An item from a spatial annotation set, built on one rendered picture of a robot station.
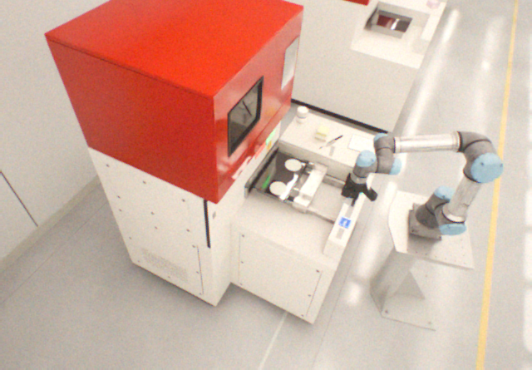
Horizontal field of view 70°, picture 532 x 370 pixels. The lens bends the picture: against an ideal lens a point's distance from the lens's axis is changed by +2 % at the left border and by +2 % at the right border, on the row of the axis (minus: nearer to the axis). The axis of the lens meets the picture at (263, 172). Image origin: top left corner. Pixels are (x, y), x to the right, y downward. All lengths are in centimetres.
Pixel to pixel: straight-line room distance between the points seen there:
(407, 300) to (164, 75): 234
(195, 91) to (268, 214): 106
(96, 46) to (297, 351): 211
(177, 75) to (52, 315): 207
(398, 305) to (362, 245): 52
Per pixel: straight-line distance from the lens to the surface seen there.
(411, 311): 303
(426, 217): 226
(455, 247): 238
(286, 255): 214
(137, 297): 291
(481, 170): 180
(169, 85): 138
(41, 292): 314
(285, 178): 226
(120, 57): 152
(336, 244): 197
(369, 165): 168
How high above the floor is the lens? 258
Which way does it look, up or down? 47 degrees down
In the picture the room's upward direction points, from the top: 5 degrees clockwise
